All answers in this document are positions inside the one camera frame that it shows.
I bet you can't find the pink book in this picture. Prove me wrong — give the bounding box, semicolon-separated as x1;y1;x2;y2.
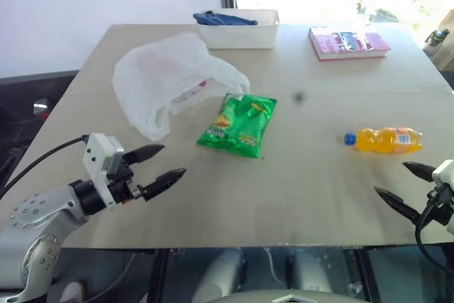
307;26;392;62

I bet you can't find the grey rounded robot leg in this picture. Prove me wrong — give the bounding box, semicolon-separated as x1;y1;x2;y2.
192;247;248;303
287;247;336;299

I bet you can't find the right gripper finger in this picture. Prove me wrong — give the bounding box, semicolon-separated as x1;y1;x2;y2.
402;161;437;182
374;186;423;226

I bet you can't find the black and yellow tool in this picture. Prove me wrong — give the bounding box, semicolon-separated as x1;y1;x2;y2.
424;27;450;48

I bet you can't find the blue cloth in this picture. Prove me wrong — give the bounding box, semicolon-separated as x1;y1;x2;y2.
192;10;259;28

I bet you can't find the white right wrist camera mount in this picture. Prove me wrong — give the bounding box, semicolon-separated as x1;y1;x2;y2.
431;159;454;190

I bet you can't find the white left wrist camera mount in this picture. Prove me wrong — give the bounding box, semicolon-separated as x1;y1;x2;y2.
82;132;126;212

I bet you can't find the grey rounded robot torso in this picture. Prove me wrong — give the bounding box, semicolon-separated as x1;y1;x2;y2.
218;289;365;303

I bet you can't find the white translucent plastic bag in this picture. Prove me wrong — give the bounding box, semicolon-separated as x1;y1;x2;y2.
112;32;252;142

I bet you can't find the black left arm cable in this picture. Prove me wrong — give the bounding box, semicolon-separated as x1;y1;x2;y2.
0;134;90;201

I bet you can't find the orange soda bottle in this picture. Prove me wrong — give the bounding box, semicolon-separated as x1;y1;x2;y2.
343;126;424;156

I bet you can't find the white plastic basket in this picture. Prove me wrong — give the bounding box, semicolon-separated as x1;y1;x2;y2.
196;8;280;50

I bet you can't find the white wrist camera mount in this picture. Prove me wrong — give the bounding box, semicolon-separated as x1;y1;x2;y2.
431;159;454;190
82;132;126;212

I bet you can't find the green chips bag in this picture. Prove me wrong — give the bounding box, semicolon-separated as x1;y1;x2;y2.
196;92;279;160

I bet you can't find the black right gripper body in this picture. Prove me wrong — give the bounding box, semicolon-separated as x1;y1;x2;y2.
420;182;454;226

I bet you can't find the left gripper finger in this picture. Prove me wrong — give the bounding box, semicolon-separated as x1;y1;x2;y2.
140;167;187;202
123;144;166;168

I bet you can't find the brown cardboard box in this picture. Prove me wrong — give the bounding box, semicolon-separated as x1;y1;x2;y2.
429;9;454;72

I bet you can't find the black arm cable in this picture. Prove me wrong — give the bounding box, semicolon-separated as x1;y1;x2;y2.
0;134;90;201
414;189;452;285

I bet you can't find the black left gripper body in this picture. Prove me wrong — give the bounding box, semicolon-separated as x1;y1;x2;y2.
106;155;146;206

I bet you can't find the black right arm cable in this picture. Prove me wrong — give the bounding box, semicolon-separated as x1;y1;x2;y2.
414;189;452;285

